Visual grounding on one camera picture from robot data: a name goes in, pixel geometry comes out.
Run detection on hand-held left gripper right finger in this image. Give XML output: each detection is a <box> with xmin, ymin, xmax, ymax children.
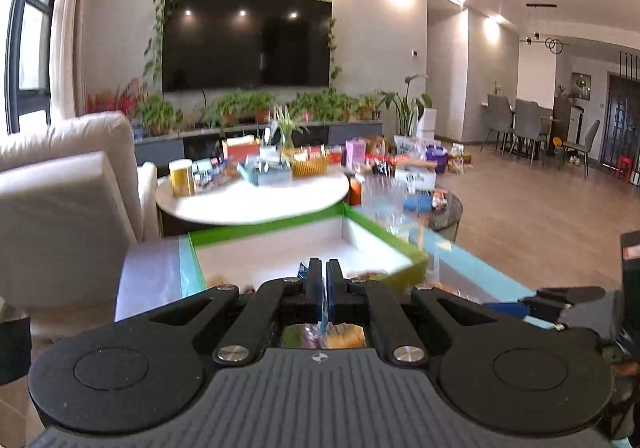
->
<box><xmin>326</xmin><ymin>258</ymin><xmax>526</xmax><ymax>368</ymax></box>

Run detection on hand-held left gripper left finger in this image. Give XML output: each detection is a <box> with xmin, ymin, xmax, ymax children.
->
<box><xmin>145</xmin><ymin>257</ymin><xmax>326</xmax><ymax>369</ymax></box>

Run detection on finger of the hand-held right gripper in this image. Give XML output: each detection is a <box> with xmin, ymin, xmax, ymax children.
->
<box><xmin>482</xmin><ymin>285</ymin><xmax>621</xmax><ymax>331</ymax></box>

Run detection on green cardboard box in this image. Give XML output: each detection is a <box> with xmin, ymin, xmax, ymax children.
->
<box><xmin>187</xmin><ymin>202</ymin><xmax>430</xmax><ymax>301</ymax></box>

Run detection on teal patterned mat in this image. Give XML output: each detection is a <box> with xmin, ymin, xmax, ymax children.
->
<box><xmin>177</xmin><ymin>228</ymin><xmax>533</xmax><ymax>309</ymax></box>

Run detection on round white table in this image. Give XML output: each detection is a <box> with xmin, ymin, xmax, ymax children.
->
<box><xmin>155</xmin><ymin>165</ymin><xmax>351</xmax><ymax>229</ymax></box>

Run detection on round dark glass table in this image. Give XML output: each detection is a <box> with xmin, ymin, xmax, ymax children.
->
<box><xmin>415</xmin><ymin>188</ymin><xmax>465</xmax><ymax>244</ymax></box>

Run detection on yellow woven basket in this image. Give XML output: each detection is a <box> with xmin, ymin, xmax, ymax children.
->
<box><xmin>289</xmin><ymin>150</ymin><xmax>331</xmax><ymax>178</ymax></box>

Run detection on blue plastic basket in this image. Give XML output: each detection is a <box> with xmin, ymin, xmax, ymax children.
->
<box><xmin>237</xmin><ymin>159</ymin><xmax>293</xmax><ymax>187</ymax></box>

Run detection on pile of red snack packets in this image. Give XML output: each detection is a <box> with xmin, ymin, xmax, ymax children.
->
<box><xmin>365</xmin><ymin>150</ymin><xmax>401</xmax><ymax>176</ymax></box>

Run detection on purple box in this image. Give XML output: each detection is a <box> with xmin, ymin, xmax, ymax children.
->
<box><xmin>345</xmin><ymin>138</ymin><xmax>367</xmax><ymax>168</ymax></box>

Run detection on white blue carton box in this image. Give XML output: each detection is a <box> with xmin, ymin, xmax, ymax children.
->
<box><xmin>394</xmin><ymin>163</ymin><xmax>436</xmax><ymax>191</ymax></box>

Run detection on pile of dark packets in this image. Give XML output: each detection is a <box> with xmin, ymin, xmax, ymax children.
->
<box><xmin>192</xmin><ymin>158</ymin><xmax>238</xmax><ymax>189</ymax></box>

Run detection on paper bags on floor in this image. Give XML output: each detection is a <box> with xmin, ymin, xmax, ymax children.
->
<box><xmin>447</xmin><ymin>143</ymin><xmax>473</xmax><ymax>174</ymax></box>

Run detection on orange tissue box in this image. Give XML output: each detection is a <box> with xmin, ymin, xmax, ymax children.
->
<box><xmin>222</xmin><ymin>137</ymin><xmax>262</xmax><ymax>161</ymax></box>

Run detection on grey dining chair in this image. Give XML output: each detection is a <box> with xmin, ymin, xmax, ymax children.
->
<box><xmin>560</xmin><ymin>119</ymin><xmax>601</xmax><ymax>179</ymax></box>
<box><xmin>512</xmin><ymin>99</ymin><xmax>551</xmax><ymax>161</ymax></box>
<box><xmin>482</xmin><ymin>94</ymin><xmax>516</xmax><ymax>154</ymax></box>

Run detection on spider plant in vase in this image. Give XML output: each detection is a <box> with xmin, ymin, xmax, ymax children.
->
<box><xmin>267</xmin><ymin>103</ymin><xmax>308</xmax><ymax>151</ymax></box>

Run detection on grey table cloth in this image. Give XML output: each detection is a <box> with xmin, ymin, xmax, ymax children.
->
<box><xmin>115</xmin><ymin>240</ymin><xmax>193</xmax><ymax>321</ymax></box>

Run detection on purple bag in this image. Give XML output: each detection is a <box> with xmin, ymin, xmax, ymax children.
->
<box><xmin>424</xmin><ymin>144</ymin><xmax>448</xmax><ymax>174</ymax></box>

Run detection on yellow can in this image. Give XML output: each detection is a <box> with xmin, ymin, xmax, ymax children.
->
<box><xmin>168</xmin><ymin>159</ymin><xmax>195</xmax><ymax>198</ymax></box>

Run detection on dark wooden door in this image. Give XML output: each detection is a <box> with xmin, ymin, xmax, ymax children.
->
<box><xmin>602</xmin><ymin>70</ymin><xmax>640</xmax><ymax>174</ymax></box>

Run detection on grey television cabinet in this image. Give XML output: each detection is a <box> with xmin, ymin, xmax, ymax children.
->
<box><xmin>132</xmin><ymin>120</ymin><xmax>385</xmax><ymax>161</ymax></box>

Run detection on white humidifier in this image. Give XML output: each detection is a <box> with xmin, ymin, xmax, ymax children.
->
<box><xmin>417</xmin><ymin>107</ymin><xmax>438</xmax><ymax>139</ymax></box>

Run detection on tall leafy floor plant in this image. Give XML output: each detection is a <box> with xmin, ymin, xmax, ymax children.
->
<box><xmin>382</xmin><ymin>74</ymin><xmax>433</xmax><ymax>136</ymax></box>

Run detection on row of potted plants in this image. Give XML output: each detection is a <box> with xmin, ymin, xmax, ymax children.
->
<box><xmin>134</xmin><ymin>88</ymin><xmax>385</xmax><ymax>135</ymax></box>

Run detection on beige armchair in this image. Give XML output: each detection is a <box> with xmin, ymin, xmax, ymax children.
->
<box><xmin>0</xmin><ymin>110</ymin><xmax>160</xmax><ymax>339</ymax></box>

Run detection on red flower arrangement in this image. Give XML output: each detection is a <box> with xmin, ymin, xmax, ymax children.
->
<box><xmin>85</xmin><ymin>78</ymin><xmax>146</xmax><ymax>121</ymax></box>

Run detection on black pendant lamp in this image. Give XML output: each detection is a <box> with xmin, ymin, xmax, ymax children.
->
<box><xmin>525</xmin><ymin>3</ymin><xmax>571</xmax><ymax>54</ymax></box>

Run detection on dark cloth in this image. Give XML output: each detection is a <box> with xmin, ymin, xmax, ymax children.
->
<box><xmin>0</xmin><ymin>313</ymin><xmax>33</xmax><ymax>384</ymax></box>

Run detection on beige curtain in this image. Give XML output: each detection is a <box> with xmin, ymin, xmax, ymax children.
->
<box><xmin>47</xmin><ymin>0</ymin><xmax>96</xmax><ymax>121</ymax></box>

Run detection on narrow black-framed window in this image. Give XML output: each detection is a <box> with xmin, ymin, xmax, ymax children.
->
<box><xmin>5</xmin><ymin>0</ymin><xmax>68</xmax><ymax>134</ymax></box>

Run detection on wall television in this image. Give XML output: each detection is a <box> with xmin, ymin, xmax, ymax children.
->
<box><xmin>161</xmin><ymin>0</ymin><xmax>335</xmax><ymax>94</ymax></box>

